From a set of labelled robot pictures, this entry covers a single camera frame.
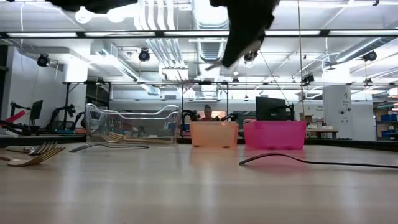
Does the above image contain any orange plastic bin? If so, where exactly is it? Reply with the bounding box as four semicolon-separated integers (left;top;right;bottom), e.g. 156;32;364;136
189;121;239;149

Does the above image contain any background black metal frame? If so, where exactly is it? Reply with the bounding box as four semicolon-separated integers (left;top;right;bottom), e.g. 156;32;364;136
63;80;398;139

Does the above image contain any silver ventilation duct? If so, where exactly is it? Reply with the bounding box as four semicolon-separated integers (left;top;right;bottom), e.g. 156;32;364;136
190;0;233;65

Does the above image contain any pink plastic bin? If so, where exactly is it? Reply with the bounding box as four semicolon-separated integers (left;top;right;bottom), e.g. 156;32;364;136
243;120;307;151

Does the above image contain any black computer monitor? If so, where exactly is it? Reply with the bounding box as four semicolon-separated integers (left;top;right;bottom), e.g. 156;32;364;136
255;96;295;123

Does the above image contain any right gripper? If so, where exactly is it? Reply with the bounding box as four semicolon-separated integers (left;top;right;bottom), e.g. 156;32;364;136
210;0;280;68

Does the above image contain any background wooden table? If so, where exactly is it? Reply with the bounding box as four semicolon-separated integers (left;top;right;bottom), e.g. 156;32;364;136
306;128;340;140

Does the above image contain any black overhead light beam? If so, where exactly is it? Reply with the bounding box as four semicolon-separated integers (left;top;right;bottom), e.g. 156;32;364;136
0;29;398;39

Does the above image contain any dark metal fork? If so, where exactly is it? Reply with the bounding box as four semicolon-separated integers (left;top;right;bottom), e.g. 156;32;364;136
238;152;398;170
68;142;150;154

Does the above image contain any small black background monitor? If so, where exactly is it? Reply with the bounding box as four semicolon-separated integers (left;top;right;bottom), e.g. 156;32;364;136
30;100;44;126

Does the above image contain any background storage shelf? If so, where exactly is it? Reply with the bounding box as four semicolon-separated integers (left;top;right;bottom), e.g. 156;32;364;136
373;102;398;141

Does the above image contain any clear plastic bin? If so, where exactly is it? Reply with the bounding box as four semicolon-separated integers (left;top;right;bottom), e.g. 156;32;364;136
85;103;182;147

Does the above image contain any person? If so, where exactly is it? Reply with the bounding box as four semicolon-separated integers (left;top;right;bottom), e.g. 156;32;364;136
200;104;219;122

